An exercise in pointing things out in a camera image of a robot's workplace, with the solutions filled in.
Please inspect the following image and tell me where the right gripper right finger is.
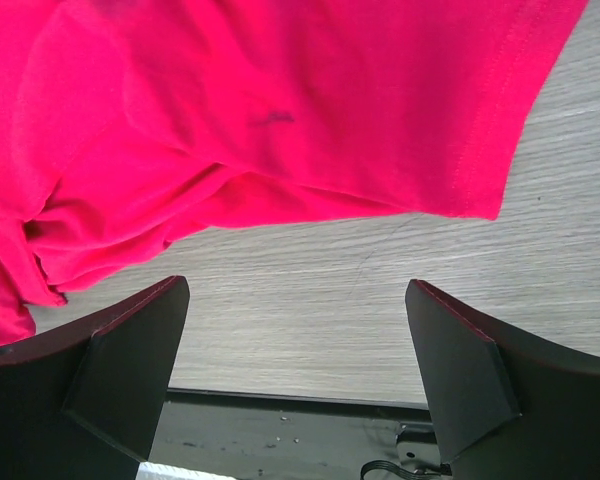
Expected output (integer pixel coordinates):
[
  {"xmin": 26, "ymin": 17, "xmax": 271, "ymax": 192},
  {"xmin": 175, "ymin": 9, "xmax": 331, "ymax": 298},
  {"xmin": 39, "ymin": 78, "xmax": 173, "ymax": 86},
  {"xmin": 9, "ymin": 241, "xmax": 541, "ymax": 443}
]
[{"xmin": 405, "ymin": 280, "xmax": 600, "ymax": 479}]

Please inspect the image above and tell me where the pink t shirt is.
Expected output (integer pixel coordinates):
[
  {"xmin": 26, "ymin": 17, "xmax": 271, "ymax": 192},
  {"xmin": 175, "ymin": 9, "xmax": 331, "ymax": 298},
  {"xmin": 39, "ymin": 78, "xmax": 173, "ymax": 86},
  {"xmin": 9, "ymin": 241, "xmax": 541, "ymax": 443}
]
[{"xmin": 0, "ymin": 1, "xmax": 585, "ymax": 346}]

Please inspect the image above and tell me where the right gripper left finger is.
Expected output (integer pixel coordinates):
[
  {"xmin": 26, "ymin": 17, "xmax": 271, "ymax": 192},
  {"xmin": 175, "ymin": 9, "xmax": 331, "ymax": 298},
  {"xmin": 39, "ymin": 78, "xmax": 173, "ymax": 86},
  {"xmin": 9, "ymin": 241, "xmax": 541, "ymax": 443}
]
[{"xmin": 0, "ymin": 276, "xmax": 189, "ymax": 479}]

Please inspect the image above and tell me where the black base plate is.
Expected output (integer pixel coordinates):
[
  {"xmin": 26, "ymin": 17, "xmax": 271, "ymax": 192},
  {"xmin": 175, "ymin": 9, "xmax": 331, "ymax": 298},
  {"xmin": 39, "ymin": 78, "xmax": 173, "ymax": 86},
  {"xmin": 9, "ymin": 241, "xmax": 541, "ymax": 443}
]
[{"xmin": 149, "ymin": 389, "xmax": 452, "ymax": 479}]

